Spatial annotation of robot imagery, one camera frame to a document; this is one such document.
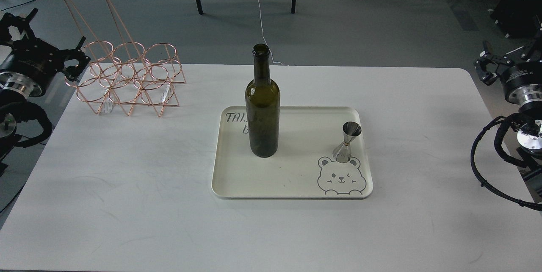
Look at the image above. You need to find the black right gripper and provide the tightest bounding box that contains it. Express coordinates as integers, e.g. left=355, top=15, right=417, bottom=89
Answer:
left=474, top=18, right=542, bottom=104

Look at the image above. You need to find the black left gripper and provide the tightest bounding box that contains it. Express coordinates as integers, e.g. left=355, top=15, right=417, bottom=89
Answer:
left=0, top=8, right=91, bottom=86

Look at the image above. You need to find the silver steel jigger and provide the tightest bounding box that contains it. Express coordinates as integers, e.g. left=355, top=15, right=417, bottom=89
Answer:
left=332, top=121, right=362, bottom=163

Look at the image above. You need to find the dark green wine bottle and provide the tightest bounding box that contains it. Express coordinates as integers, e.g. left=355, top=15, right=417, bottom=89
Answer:
left=244, top=43, right=281, bottom=158

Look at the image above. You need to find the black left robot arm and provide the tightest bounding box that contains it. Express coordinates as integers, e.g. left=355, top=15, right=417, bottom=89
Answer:
left=0, top=8, right=90, bottom=159

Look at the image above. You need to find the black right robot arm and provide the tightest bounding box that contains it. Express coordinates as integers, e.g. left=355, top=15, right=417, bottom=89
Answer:
left=470, top=29, right=542, bottom=211

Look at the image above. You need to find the black equipment case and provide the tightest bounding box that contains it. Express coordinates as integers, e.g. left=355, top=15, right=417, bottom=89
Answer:
left=490, top=0, right=542, bottom=38

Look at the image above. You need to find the cream bear serving tray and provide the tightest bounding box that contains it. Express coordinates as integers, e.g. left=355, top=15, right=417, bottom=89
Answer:
left=211, top=106, right=374, bottom=199

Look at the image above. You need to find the copper wire bottle rack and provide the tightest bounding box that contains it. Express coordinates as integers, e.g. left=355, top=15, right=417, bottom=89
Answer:
left=64, top=0, right=187, bottom=117

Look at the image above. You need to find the white cable on floor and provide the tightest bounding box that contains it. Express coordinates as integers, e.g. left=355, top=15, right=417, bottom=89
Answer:
left=248, top=0, right=284, bottom=66

